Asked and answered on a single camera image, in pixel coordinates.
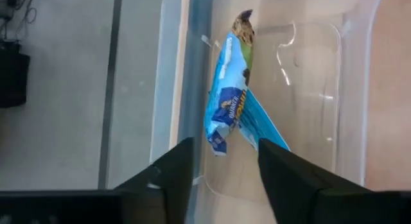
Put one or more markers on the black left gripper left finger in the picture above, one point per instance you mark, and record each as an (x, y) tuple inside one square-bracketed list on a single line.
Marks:
[(144, 204)]

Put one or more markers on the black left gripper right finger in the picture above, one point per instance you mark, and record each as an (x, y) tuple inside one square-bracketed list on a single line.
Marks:
[(305, 201)]

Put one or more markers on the blue granola bar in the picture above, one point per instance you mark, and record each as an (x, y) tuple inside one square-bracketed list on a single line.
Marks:
[(263, 121), (228, 89)]

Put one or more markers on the clear plastic bin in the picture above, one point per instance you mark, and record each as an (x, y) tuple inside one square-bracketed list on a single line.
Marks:
[(305, 89)]

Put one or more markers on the black box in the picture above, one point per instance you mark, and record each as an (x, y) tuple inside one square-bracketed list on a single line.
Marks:
[(13, 79)]

